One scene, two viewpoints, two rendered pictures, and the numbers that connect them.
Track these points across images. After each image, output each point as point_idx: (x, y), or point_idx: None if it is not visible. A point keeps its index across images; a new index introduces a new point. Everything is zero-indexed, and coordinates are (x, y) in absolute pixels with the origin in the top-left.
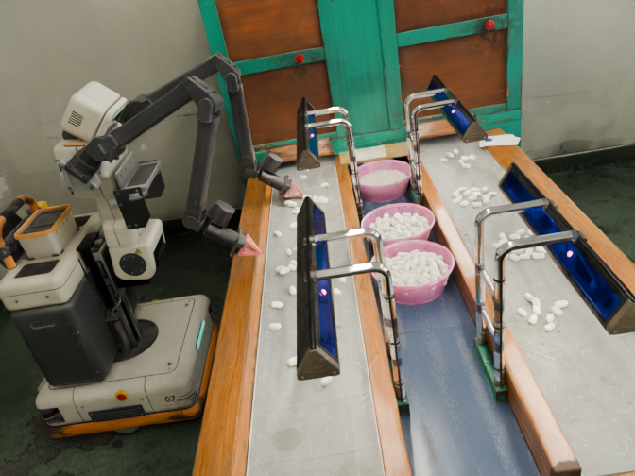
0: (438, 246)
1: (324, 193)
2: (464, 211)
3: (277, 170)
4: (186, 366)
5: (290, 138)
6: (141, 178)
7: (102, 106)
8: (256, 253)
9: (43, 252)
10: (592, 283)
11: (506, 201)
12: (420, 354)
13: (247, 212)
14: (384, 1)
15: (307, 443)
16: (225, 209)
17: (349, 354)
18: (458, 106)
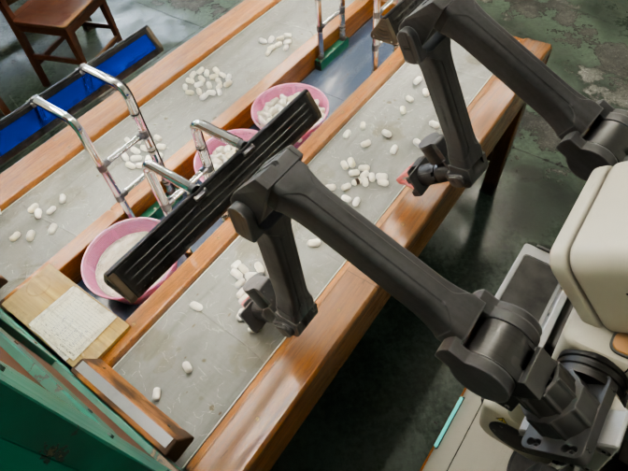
0: (253, 110)
1: (213, 292)
2: (172, 142)
3: (181, 459)
4: None
5: (118, 426)
6: (528, 289)
7: (622, 164)
8: (403, 179)
9: None
10: None
11: (135, 128)
12: (351, 83)
13: (342, 317)
14: None
15: (465, 52)
16: (433, 135)
17: (401, 81)
18: (98, 60)
